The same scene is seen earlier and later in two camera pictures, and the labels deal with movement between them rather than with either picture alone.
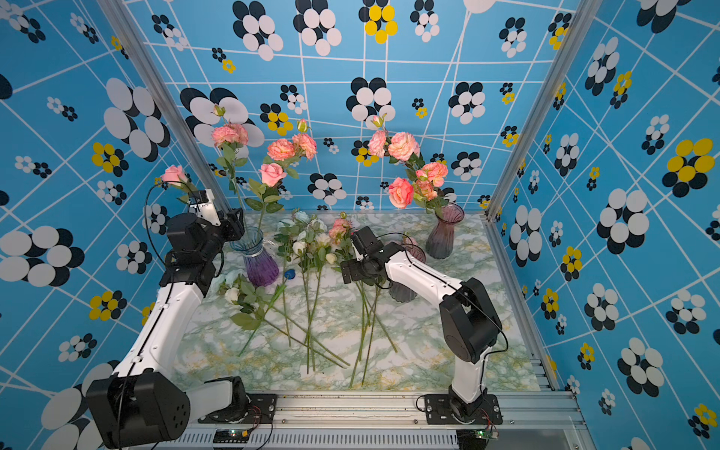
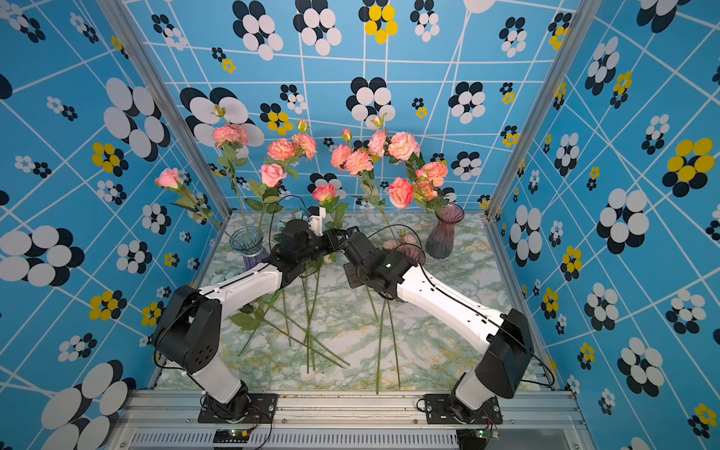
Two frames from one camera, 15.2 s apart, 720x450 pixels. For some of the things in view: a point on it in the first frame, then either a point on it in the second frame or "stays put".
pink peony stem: (428, 179) stays put
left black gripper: (232, 226) -> (332, 240)
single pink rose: (271, 174) stays put
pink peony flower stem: (399, 146) stays put
